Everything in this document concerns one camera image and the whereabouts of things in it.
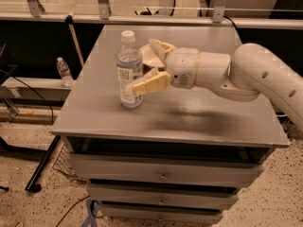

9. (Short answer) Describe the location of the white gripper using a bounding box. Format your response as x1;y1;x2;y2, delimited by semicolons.
125;39;199;96

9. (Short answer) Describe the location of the blue labelled plastic bottle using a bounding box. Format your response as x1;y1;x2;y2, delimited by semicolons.
116;30;143;109

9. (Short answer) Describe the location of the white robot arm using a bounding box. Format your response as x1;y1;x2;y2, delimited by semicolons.
126;39;303;131

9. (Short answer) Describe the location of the clear water bottle background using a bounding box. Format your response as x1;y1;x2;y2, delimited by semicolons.
57;57;73;88

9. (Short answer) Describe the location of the white bowl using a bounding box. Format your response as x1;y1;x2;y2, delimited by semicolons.
140;44;164;68

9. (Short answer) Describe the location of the grey drawer cabinet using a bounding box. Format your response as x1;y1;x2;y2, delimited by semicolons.
51;24;291;226

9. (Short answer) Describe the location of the wooden stick leaning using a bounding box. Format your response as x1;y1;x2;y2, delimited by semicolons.
65;10;84;67

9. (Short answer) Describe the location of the top cabinet drawer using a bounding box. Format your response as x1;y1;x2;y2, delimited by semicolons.
67;153;263;188

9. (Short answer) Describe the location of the cabinet drawer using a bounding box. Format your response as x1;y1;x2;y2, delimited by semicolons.
67;153;263;188
88;183;239;210
100;204;223;225

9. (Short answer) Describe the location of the middle cabinet drawer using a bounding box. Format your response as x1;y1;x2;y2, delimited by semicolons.
88;183;239;210

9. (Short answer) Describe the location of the bottom cabinet drawer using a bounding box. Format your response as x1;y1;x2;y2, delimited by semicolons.
100;204;223;225

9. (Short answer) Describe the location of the black floor pole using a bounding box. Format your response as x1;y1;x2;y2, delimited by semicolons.
25;135;61;192

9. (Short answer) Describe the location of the metal railing frame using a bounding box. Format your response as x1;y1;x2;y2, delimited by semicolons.
0;0;303;30

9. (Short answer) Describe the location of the black cable on floor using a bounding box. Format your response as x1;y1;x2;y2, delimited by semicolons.
55;195;92;227

